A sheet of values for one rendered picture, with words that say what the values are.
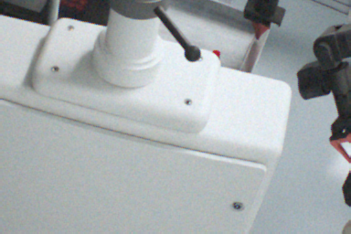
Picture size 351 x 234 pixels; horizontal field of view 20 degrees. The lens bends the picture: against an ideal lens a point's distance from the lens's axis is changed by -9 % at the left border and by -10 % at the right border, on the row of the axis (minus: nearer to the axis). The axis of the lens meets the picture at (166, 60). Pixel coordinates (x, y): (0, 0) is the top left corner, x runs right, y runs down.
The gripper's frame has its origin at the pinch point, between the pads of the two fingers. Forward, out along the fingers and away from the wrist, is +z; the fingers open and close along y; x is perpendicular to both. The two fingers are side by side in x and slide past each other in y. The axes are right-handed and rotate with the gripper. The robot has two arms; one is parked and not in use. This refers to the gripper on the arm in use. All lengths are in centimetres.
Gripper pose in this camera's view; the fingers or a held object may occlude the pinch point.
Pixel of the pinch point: (258, 36)
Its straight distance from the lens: 269.4
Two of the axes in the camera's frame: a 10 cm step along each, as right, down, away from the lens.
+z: -1.6, 7.2, 6.7
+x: -3.2, 6.0, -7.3
